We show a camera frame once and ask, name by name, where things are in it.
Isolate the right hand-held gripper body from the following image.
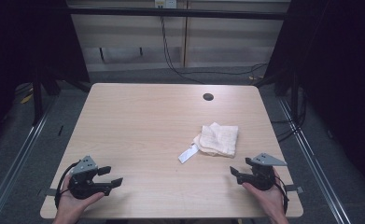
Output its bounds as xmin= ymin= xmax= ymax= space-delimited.
xmin=237 ymin=151 xmax=288 ymax=191

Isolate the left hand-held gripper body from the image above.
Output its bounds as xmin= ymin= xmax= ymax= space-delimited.
xmin=67 ymin=155 xmax=113 ymax=201

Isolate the white flower print cloth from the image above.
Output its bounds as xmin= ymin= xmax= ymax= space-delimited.
xmin=177 ymin=121 xmax=240 ymax=165

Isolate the person's right hand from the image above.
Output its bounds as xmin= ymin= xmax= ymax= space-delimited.
xmin=241 ymin=167 xmax=290 ymax=224

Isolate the person's left hand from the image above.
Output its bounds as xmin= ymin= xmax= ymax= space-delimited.
xmin=52 ymin=174 xmax=106 ymax=224

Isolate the grey tape strip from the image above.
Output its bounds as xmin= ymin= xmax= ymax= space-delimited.
xmin=283 ymin=183 xmax=305 ymax=195
xmin=38 ymin=187 xmax=59 ymax=198

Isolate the yellow floor item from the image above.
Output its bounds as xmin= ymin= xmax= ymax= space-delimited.
xmin=19 ymin=91 xmax=35 ymax=105

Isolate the black curtain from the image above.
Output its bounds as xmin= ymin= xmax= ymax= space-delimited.
xmin=0 ymin=0 xmax=91 ymax=150
xmin=253 ymin=0 xmax=365 ymax=190

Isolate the black horizontal bar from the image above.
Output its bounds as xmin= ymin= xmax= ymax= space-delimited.
xmin=65 ymin=7 xmax=292 ymax=21

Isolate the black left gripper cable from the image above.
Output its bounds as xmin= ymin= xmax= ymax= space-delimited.
xmin=54 ymin=160 xmax=81 ymax=210

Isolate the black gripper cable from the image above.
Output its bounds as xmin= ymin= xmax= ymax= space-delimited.
xmin=54 ymin=160 xmax=81 ymax=210
xmin=273 ymin=175 xmax=290 ymax=217

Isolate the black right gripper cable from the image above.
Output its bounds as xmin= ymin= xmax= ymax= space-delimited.
xmin=273 ymin=175 xmax=290 ymax=217

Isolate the metal floor rail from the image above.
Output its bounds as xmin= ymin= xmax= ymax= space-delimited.
xmin=0 ymin=88 xmax=61 ymax=224
xmin=275 ymin=95 xmax=355 ymax=224

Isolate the bundle of black floor cables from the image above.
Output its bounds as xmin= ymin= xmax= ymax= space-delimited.
xmin=269 ymin=86 xmax=308 ymax=145

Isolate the black stand post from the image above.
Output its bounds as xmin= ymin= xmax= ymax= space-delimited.
xmin=289 ymin=70 xmax=300 ymax=120
xmin=30 ymin=66 xmax=45 ymax=127

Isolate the long black wall cable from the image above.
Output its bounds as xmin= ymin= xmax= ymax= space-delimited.
xmin=159 ymin=15 xmax=269 ymax=86

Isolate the white wall power outlet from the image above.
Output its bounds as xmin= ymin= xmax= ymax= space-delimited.
xmin=153 ymin=0 xmax=178 ymax=9

